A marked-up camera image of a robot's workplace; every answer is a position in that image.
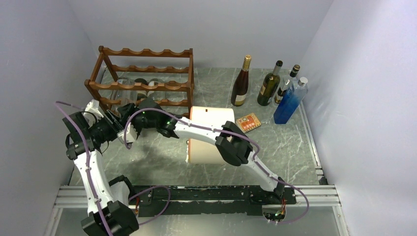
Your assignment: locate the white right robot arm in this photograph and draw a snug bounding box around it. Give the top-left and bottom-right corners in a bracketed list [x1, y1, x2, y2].
[117, 98, 286, 205]

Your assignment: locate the orange patterned small card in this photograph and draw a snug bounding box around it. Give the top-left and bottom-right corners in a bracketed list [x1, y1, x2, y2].
[236, 113, 262, 133]

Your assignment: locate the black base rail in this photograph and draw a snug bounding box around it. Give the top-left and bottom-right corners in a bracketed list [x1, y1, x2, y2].
[129, 185, 297, 217]

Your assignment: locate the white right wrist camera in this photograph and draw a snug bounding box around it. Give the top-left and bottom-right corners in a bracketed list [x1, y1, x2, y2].
[117, 124, 138, 144]

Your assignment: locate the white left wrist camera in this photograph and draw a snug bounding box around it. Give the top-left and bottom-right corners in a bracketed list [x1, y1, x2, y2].
[83, 99, 104, 124]

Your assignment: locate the clear glass liquor bottle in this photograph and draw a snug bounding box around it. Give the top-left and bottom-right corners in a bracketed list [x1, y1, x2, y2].
[273, 64, 300, 105]

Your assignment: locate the aluminium frame rail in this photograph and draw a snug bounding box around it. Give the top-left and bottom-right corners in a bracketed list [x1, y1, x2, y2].
[47, 161, 349, 236]

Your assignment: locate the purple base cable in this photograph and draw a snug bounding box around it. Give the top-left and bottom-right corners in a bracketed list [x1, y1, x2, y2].
[128, 185, 171, 227]

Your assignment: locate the brown wooden wine rack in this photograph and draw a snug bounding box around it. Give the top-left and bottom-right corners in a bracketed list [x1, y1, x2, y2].
[84, 45, 195, 118]

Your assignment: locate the white cylindrical container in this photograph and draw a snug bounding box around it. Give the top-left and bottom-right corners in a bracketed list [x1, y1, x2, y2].
[186, 106, 235, 164]

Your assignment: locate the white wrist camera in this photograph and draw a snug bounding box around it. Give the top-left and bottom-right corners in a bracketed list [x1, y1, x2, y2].
[117, 124, 138, 144]
[83, 99, 104, 124]

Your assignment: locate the clear bottle gold collar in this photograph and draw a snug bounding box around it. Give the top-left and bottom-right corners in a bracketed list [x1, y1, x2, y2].
[111, 77, 135, 106]

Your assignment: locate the black capped bottle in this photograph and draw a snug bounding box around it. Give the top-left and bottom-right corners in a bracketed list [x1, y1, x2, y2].
[134, 78, 148, 100]

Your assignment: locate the dark green wine bottle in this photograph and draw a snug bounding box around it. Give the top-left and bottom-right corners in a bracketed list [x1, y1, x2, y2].
[257, 60, 283, 106]

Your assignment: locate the dark bottle white label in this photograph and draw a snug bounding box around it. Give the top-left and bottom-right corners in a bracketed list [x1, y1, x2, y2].
[231, 55, 252, 107]

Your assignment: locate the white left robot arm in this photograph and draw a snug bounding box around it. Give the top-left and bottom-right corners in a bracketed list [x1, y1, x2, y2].
[63, 107, 139, 236]

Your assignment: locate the blue boxed bottle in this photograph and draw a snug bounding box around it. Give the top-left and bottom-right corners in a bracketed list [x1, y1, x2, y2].
[273, 77, 308, 124]

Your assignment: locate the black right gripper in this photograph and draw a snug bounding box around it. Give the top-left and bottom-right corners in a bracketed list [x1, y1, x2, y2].
[117, 104, 159, 137]

